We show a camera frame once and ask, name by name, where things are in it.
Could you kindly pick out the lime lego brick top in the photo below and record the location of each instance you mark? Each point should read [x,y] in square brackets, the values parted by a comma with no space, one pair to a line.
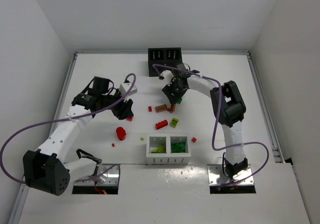
[161,149]

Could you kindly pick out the red square lego brick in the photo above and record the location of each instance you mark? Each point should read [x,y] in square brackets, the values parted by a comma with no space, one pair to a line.
[130,119]

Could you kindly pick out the white two-compartment container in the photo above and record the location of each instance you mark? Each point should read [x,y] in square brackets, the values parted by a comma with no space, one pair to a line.
[155,140]

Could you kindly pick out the black two-compartment container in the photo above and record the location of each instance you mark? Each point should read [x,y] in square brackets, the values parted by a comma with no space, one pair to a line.
[165,57]

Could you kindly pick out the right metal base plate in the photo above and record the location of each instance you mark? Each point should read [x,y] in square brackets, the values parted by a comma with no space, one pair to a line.
[216,176]

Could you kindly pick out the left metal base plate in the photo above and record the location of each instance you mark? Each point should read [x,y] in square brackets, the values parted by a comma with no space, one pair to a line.
[110,177]

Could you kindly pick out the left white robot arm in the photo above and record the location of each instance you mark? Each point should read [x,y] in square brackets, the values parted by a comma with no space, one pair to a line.
[45,169]

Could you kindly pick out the red oval lego piece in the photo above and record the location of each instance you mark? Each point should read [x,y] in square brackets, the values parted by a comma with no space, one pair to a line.
[121,133]

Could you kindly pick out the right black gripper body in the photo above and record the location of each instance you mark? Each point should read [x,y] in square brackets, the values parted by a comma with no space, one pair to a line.
[173,92]

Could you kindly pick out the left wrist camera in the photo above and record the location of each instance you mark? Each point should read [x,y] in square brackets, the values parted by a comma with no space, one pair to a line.
[128,87]

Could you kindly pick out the red long lego brick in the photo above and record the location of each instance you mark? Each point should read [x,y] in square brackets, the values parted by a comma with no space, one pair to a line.
[161,124]

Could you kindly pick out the brown flat lego plate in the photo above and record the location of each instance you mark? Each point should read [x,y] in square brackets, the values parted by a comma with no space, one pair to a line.
[161,108]

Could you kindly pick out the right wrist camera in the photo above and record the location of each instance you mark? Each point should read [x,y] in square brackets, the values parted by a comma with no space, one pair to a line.
[166,76]

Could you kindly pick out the dark green lego brick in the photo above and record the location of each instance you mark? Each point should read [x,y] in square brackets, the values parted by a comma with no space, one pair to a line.
[178,148]

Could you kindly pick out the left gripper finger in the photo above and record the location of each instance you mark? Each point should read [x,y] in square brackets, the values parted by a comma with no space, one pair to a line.
[129,105]
[123,115]

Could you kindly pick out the metal base plate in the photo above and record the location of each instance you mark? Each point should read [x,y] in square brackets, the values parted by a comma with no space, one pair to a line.
[216,176]
[110,177]

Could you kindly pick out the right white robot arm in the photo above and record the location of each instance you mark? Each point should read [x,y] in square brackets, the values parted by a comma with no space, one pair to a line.
[228,106]

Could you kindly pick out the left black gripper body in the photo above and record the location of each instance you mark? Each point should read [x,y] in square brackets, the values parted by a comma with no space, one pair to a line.
[124,107]

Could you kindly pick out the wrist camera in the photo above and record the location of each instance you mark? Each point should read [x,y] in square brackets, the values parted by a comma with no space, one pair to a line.
[128,87]
[166,76]

